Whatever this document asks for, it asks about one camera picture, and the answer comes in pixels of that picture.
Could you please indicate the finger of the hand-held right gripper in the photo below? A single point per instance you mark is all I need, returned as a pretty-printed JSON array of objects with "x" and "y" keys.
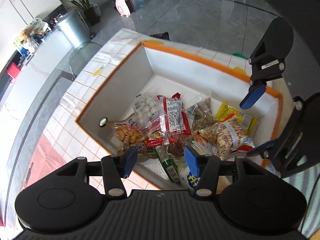
[
  {"x": 252, "y": 96},
  {"x": 262, "y": 147}
]

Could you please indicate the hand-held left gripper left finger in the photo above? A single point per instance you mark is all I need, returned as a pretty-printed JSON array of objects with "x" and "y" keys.
[{"x": 130, "y": 162}]

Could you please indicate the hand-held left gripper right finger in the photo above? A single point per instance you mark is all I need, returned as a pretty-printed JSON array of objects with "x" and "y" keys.
[{"x": 192, "y": 162}]

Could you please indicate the white blue chips bag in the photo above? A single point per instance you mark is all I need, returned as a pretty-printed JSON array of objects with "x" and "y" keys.
[{"x": 187, "y": 180}]

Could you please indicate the white biscuit stick packet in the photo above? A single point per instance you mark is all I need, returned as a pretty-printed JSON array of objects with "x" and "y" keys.
[{"x": 205, "y": 143}]

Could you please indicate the clear chestnut packet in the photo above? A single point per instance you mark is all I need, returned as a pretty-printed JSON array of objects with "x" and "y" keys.
[{"x": 175, "y": 147}]

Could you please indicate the green snack packet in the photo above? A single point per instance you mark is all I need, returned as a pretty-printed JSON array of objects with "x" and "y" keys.
[{"x": 170, "y": 167}]

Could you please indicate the clear peanut packet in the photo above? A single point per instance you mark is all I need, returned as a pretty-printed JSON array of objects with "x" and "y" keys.
[{"x": 127, "y": 135}]

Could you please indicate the yellow snack packet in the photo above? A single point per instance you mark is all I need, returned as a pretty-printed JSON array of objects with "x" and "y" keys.
[{"x": 227, "y": 111}]

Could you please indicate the orange striped snack bag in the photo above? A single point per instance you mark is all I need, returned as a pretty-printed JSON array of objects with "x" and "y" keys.
[{"x": 227, "y": 135}]

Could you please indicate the clear brown candy packet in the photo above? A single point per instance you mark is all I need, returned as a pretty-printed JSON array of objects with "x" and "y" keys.
[{"x": 200, "y": 112}]

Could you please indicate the red snack bag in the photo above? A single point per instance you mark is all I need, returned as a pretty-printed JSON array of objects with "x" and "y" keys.
[{"x": 175, "y": 115}]

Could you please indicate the clear white balls packet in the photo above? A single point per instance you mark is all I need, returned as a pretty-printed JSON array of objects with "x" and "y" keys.
[{"x": 147, "y": 106}]

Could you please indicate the orange cardboard box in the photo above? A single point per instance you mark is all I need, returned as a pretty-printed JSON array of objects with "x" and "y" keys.
[{"x": 120, "y": 80}]

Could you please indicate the pink white printed tablecloth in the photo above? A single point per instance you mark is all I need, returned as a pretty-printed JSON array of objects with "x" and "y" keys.
[{"x": 82, "y": 90}]

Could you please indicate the round glass table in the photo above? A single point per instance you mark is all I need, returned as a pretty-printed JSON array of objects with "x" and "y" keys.
[{"x": 85, "y": 57}]

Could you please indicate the white marble television cabinet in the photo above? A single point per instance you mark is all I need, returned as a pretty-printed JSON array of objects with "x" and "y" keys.
[{"x": 30, "y": 80}]

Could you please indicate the silver trash can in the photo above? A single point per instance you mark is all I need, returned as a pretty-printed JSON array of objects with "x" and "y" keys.
[{"x": 73, "y": 30}]

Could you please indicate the red box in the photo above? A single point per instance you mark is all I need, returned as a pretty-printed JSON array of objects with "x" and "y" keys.
[{"x": 15, "y": 70}]

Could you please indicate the pink space heater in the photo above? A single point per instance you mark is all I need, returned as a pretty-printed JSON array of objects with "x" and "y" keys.
[{"x": 123, "y": 6}]

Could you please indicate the teddy bear bouquet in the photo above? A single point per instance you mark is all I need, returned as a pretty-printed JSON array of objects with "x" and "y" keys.
[{"x": 31, "y": 33}]

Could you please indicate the potted long-leaf plant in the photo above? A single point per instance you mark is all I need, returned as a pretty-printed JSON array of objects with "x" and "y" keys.
[{"x": 85, "y": 2}]

